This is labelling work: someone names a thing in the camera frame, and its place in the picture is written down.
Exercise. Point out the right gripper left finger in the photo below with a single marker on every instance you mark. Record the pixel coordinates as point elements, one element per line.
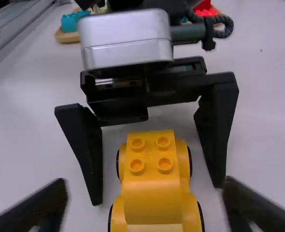
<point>35,207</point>

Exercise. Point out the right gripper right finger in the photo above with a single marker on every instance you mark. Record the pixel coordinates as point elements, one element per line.
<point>258,207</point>

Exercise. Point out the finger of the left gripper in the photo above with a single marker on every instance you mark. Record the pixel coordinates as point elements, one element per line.
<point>217,125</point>

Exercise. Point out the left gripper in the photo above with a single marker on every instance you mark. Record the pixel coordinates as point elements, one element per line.
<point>132,96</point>

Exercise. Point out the yellow toy car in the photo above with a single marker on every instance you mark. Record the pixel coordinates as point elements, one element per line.
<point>154,183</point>

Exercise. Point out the bright red toy brick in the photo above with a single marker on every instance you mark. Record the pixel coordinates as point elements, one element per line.
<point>205,12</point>

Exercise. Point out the tan tray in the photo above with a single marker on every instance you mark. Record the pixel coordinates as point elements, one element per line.
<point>67,37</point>

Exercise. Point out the teal toy brick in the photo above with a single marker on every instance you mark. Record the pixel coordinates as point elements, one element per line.
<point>84,15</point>
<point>69,24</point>

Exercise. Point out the pale green toy brick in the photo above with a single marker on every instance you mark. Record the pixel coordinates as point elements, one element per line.
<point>102,7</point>

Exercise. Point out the silver rails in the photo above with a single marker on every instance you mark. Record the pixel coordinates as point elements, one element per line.
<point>11,21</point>

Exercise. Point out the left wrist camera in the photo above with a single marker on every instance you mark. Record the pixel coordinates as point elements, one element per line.
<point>123,36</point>

